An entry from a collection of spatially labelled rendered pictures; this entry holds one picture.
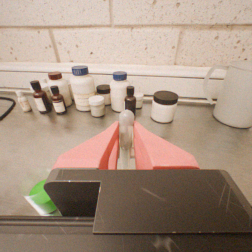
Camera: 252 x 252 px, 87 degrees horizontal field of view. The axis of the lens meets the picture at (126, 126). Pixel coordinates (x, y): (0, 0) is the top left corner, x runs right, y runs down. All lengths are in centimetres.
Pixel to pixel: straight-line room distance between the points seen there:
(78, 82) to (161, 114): 25
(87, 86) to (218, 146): 38
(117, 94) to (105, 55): 19
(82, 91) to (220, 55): 46
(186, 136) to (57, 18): 55
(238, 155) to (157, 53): 38
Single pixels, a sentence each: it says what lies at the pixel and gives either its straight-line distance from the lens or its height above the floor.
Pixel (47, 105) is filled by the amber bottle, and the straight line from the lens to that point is 50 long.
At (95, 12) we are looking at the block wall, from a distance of 55.
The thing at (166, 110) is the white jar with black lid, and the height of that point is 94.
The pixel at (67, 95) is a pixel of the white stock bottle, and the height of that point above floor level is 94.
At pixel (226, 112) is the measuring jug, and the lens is 45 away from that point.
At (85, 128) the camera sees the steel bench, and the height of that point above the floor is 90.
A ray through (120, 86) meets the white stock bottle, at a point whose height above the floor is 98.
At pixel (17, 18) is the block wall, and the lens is 70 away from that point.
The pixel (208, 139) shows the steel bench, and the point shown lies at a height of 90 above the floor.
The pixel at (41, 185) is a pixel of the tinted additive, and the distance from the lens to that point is 25.
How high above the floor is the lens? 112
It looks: 36 degrees down
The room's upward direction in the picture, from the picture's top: straight up
